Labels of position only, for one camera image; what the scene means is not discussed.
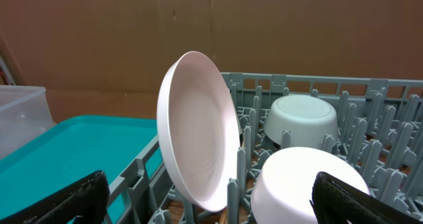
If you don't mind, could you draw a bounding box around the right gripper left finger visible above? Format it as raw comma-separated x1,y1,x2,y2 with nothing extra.
1,170,110,224

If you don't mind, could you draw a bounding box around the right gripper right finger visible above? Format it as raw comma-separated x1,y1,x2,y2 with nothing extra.
310,172,422,224

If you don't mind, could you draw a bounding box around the pink bowl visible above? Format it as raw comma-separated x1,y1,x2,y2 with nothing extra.
251,147,369,224

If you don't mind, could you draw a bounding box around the grey bowl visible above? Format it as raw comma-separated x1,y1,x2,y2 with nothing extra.
264,94,339,149

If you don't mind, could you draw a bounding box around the pink plate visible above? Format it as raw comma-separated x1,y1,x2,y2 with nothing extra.
157,51,241,212

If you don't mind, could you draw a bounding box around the teal serving tray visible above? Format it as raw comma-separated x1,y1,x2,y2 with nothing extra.
1,115,157,220

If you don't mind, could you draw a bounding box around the grey dish rack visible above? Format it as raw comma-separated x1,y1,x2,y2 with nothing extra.
104,73,422,223

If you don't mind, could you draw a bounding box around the clear plastic bin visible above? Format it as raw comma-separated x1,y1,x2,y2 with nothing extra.
1,85,56,158

